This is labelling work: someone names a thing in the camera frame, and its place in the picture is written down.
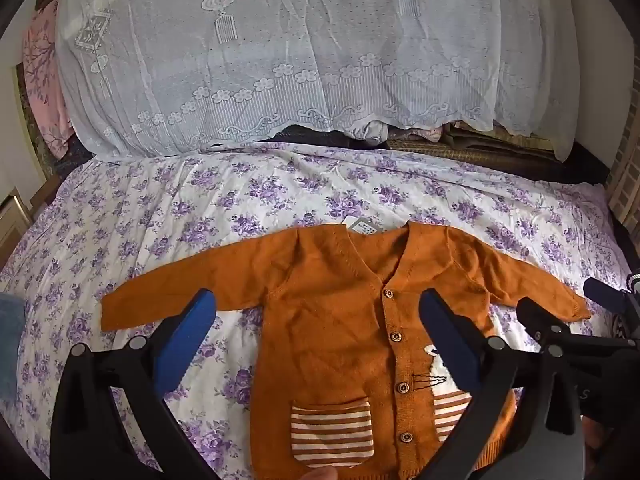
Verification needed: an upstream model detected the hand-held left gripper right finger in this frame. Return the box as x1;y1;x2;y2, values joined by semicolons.
419;287;586;480

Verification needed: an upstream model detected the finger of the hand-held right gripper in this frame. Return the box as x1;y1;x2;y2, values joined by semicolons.
516;297;577;347
583;277;629;314

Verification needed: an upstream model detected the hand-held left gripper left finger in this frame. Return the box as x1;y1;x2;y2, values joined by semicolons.
50;287;217;480

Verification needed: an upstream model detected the orange knit cardigan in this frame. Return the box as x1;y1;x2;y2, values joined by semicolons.
100;221;592;472

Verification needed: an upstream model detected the purple floral bedsheet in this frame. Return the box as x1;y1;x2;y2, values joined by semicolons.
0;140;633;480

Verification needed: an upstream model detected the grey hang tag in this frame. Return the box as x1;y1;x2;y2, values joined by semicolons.
334;216;386;236

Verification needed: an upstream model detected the blue cloth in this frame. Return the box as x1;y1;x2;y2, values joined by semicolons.
0;294;26;401

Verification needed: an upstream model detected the folded brown woven mat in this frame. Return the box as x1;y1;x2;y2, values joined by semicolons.
387;125;565;166

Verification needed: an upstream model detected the beige wooden cabinet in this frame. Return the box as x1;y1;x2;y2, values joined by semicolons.
0;187;37;263

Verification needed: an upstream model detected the pink floral cloth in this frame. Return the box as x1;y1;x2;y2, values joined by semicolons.
22;0;76;161

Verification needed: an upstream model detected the white lace cover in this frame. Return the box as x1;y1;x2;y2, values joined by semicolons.
54;0;581;161

